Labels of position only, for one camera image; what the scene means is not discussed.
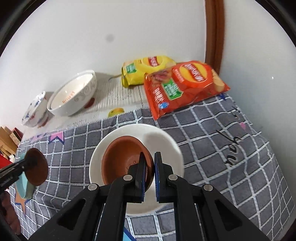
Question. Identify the white printed table mat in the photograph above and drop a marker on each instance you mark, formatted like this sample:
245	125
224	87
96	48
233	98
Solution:
110	94

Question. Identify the large white bowl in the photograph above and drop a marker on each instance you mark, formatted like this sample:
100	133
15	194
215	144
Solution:
76	103

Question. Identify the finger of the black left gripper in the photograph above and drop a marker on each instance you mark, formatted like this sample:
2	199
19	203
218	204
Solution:
19	166

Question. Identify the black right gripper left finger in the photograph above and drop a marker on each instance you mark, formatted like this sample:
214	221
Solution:
97	212

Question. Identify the blue crane pattern bowl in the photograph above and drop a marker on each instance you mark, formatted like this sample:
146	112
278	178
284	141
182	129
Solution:
37	112

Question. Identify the grey checked cloth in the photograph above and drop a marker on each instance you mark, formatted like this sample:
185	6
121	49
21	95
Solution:
219	147

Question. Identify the blue square plate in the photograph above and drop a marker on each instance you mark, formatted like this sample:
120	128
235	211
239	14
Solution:
24	187

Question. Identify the white bowl with red print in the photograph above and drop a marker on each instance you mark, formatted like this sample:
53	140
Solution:
78	85

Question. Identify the patterned red book box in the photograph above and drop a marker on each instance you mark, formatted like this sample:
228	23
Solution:
16	136

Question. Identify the red chips bag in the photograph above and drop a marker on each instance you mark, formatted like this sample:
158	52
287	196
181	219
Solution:
181	85

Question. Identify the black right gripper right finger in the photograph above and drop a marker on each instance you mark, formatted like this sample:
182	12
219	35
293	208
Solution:
201	213

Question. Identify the brown door frame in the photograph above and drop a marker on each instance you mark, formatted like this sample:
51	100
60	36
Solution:
215	33

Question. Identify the red paper bag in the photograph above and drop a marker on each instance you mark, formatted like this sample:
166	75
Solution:
4	162

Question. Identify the yellow chips bag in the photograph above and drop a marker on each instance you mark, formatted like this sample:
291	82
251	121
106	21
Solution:
133	72

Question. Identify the small brown bowl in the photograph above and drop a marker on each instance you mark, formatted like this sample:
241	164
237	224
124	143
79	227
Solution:
122	153
37	167

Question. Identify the small white bowl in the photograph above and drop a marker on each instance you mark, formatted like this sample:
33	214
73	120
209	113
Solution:
155	140

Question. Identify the person's left hand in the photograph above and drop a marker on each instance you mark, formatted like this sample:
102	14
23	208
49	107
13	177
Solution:
11	216

